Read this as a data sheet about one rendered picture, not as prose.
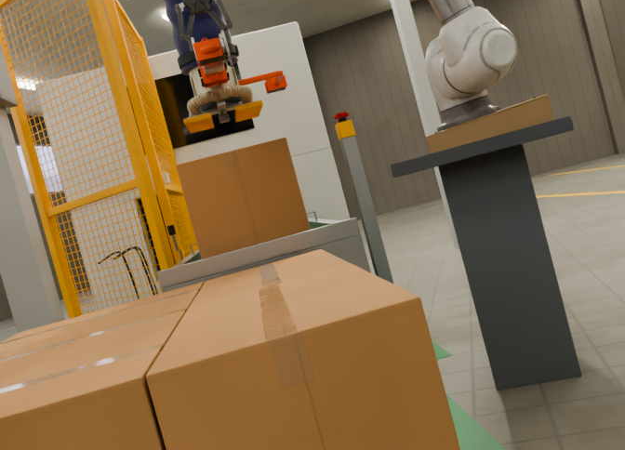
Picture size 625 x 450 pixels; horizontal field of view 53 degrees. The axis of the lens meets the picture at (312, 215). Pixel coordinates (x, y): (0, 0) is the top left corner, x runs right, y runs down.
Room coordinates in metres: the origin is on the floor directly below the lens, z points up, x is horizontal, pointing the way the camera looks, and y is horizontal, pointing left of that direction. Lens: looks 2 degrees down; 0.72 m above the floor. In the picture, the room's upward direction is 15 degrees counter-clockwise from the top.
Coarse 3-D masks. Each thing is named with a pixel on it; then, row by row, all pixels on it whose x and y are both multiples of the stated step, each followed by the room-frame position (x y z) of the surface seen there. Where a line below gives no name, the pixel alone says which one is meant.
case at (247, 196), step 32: (224, 160) 2.20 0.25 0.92; (256, 160) 2.21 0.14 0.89; (288, 160) 2.23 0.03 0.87; (192, 192) 2.18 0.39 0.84; (224, 192) 2.20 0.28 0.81; (256, 192) 2.21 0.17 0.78; (288, 192) 2.22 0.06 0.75; (192, 224) 2.18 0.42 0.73; (224, 224) 2.19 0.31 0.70; (256, 224) 2.21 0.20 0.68; (288, 224) 2.22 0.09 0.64
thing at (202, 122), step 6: (204, 114) 2.23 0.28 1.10; (210, 114) 2.23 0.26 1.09; (186, 120) 2.22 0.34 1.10; (192, 120) 2.22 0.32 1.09; (198, 120) 2.22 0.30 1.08; (204, 120) 2.24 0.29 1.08; (210, 120) 2.29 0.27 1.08; (186, 126) 2.30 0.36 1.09; (192, 126) 2.34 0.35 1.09; (198, 126) 2.39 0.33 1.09; (204, 126) 2.44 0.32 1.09; (210, 126) 2.50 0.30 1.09; (192, 132) 2.52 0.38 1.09
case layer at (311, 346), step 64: (320, 256) 1.83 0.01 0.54; (64, 320) 1.97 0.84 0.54; (128, 320) 1.51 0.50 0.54; (192, 320) 1.23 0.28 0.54; (256, 320) 1.04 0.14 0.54; (320, 320) 0.89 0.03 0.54; (384, 320) 0.87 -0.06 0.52; (0, 384) 1.08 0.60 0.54; (64, 384) 0.93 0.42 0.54; (128, 384) 0.84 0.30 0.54; (192, 384) 0.84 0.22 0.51; (256, 384) 0.85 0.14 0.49; (320, 384) 0.86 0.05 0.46; (384, 384) 0.87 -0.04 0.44; (0, 448) 0.82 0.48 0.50; (64, 448) 0.83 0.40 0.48; (128, 448) 0.83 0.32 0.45; (192, 448) 0.84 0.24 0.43; (256, 448) 0.85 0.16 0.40; (320, 448) 0.86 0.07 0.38; (384, 448) 0.87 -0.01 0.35; (448, 448) 0.88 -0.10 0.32
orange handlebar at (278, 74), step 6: (204, 48) 1.75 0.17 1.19; (210, 48) 1.74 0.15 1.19; (216, 48) 1.75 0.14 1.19; (204, 72) 2.05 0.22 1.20; (222, 72) 2.06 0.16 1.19; (276, 72) 2.46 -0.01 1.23; (282, 72) 2.47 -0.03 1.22; (246, 78) 2.44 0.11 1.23; (252, 78) 2.45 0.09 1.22; (258, 78) 2.45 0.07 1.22; (264, 78) 2.45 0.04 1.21; (270, 78) 2.46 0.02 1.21; (276, 78) 2.54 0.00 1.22; (222, 84) 2.32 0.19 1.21; (240, 84) 2.44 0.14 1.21; (246, 84) 2.45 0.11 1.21; (276, 84) 2.64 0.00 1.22
